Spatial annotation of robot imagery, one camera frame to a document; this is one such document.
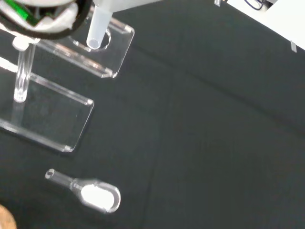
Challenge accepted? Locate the clear acrylic funnel stand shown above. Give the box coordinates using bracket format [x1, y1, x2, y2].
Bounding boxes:
[0, 10, 135, 154]

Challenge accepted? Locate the clear glass rod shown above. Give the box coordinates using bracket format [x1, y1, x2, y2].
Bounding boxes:
[0, 56, 19, 73]

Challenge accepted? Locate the black bench cloth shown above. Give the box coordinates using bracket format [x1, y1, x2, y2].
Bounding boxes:
[0, 0, 305, 229]

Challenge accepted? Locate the clear glass weighing funnel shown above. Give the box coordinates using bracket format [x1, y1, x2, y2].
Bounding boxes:
[44, 168, 122, 214]

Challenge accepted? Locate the round cork ring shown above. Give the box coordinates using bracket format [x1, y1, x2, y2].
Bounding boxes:
[0, 204, 18, 229]

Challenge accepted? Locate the dark blue cable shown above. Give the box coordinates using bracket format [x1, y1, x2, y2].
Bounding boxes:
[244, 0, 265, 11]

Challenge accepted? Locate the pale board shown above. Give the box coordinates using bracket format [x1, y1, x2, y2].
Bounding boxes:
[223, 0, 305, 51]

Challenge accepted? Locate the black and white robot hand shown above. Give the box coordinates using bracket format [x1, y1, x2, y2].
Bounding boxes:
[0, 0, 93, 42]

